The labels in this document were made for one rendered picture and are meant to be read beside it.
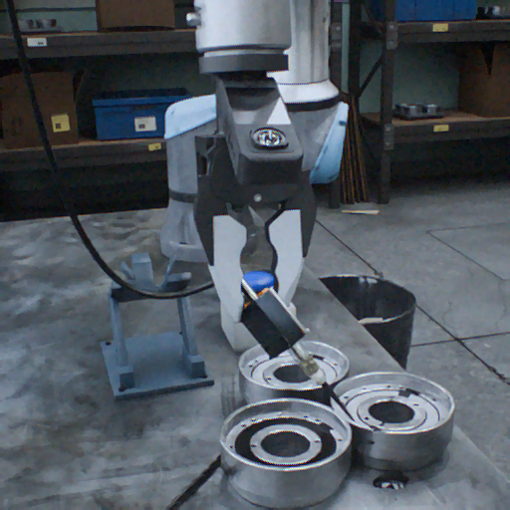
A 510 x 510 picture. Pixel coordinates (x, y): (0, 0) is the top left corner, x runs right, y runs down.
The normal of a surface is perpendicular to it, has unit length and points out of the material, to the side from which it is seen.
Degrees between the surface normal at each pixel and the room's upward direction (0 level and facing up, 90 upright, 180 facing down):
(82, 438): 0
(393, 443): 90
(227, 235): 83
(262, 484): 90
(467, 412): 0
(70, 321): 0
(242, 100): 23
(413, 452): 90
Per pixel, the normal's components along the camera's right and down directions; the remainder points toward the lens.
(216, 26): -0.58, 0.18
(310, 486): 0.32, 0.30
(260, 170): 0.17, 0.66
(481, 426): -0.02, -0.95
